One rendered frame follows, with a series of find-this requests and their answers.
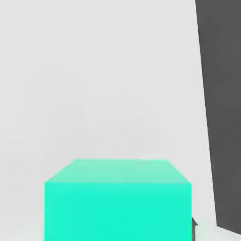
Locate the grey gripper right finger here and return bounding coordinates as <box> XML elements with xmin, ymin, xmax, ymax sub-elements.
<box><xmin>191</xmin><ymin>216</ymin><xmax>241</xmax><ymax>241</ymax></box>

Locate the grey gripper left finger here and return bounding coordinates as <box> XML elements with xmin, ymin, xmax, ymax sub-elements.
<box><xmin>0</xmin><ymin>216</ymin><xmax>45</xmax><ymax>241</ymax></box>

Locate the small turquoise cube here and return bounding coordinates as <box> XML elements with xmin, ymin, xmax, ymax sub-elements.
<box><xmin>44</xmin><ymin>159</ymin><xmax>193</xmax><ymax>241</ymax></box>

